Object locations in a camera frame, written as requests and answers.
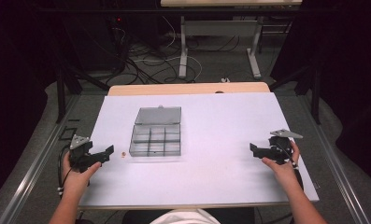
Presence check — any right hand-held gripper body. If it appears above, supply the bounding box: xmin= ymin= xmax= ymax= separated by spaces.
xmin=266 ymin=128 xmax=304 ymax=165

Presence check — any bundle of black floor cables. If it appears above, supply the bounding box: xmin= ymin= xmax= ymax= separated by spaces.
xmin=111 ymin=26 xmax=241 ymax=86

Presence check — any black equipment with red light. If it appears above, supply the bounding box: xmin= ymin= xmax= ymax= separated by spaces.
xmin=107 ymin=14 xmax=129 ymax=73

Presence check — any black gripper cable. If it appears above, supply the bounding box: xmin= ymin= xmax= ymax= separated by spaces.
xmin=57 ymin=145 xmax=92 ymax=198
xmin=278 ymin=143 xmax=305 ymax=191

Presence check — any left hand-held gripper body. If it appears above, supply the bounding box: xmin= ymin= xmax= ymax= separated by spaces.
xmin=68 ymin=133 xmax=95 ymax=174

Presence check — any person's left hand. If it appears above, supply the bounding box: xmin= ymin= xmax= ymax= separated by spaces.
xmin=61 ymin=152 xmax=103 ymax=200

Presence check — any clear plastic compartment box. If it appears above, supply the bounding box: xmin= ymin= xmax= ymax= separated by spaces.
xmin=128 ymin=105 xmax=182 ymax=158

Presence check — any white floor cable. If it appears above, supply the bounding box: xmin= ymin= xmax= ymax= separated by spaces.
xmin=132 ymin=15 xmax=204 ymax=82

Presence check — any black metal stand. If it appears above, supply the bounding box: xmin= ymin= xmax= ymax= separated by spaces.
xmin=268 ymin=60 xmax=323 ymax=126
xmin=55 ymin=60 xmax=110 ymax=124

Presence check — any person's white shirt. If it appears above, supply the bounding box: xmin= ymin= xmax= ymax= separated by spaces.
xmin=150 ymin=208 xmax=221 ymax=224

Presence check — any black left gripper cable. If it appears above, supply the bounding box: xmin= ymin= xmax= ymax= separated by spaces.
xmin=57 ymin=145 xmax=92 ymax=198

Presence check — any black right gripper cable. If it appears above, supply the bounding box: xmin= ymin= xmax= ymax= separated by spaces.
xmin=278 ymin=143 xmax=305 ymax=191

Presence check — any white-legged desk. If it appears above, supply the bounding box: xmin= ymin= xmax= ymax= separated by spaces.
xmin=160 ymin=0 xmax=304 ymax=79

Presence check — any aluminium floor rail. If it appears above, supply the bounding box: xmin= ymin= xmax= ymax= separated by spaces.
xmin=298 ymin=92 xmax=371 ymax=224
xmin=0 ymin=92 xmax=82 ymax=224

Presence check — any person's right hand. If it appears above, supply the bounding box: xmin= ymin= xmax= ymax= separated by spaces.
xmin=261 ymin=140 xmax=301 ymax=191

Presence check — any light wooden table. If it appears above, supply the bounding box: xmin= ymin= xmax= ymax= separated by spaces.
xmin=78 ymin=81 xmax=321 ymax=210

